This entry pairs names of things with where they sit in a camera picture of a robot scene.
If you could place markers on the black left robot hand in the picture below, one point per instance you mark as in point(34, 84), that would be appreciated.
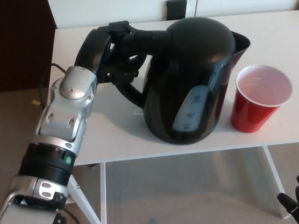
point(91, 49)

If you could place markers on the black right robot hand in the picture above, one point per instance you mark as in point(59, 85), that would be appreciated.
point(295, 205)

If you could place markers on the black electric kettle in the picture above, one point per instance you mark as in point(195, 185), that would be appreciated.
point(187, 70)

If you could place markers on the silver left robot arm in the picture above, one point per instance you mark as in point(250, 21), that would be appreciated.
point(60, 116)

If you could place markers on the red plastic cup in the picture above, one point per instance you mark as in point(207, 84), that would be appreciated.
point(250, 116)

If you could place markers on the dark brown wooden panel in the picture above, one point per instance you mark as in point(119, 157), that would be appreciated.
point(23, 46)

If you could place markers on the small yellow paper scrap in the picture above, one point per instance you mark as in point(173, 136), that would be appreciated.
point(35, 102)

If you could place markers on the white metal table leg frame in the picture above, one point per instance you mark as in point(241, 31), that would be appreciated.
point(275, 175)
point(103, 193)

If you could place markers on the black wall socket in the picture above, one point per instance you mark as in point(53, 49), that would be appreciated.
point(176, 9)

